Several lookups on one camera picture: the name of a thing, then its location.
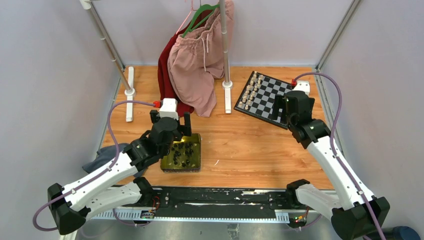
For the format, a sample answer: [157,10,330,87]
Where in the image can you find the black and white chessboard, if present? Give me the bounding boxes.
[234,71,292,129]

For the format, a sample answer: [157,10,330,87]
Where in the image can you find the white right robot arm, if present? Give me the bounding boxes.
[272,90,390,240]

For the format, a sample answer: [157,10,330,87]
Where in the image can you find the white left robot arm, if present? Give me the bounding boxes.
[47,110,192,236]

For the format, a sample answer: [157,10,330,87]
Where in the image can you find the black chess pieces pile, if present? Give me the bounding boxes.
[170,141,196,168]

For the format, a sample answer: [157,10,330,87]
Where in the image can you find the gold metal tin tray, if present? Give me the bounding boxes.
[160,133,202,173]

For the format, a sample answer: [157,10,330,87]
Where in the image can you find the dark red garment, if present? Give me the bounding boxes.
[157,11,209,116]

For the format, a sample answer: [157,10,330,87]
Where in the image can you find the grey blue cloth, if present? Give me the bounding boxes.
[82,143,148,178]

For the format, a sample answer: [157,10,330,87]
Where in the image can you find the white clothes rack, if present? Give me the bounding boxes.
[80,0,233,114]

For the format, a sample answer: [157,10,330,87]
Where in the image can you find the pink shorts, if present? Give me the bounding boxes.
[167,9,224,117]

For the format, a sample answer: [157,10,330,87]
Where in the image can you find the pink clothes hanger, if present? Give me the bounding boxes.
[175,0,202,35]

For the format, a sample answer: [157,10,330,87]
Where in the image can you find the green clothes hanger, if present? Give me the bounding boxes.
[181,3,220,38]

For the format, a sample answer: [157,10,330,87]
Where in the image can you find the dark blue cylinder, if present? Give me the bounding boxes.
[365,225,422,240]

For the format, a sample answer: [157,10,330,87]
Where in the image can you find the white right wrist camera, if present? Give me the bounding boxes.
[292,80,311,96]

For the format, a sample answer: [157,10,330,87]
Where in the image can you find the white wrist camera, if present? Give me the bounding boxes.
[292,80,311,96]
[158,98,179,120]

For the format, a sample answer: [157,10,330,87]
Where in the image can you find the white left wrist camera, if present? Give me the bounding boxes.
[158,98,179,120]

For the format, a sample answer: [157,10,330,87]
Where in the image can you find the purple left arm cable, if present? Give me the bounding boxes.
[32,100,157,232]

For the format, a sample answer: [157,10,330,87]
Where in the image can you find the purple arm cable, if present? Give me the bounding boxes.
[32,100,157,232]
[294,72,387,240]

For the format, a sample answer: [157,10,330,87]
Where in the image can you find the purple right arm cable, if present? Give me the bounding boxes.
[294,72,387,240]

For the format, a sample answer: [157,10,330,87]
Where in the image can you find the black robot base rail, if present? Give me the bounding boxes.
[71,185,339,229]

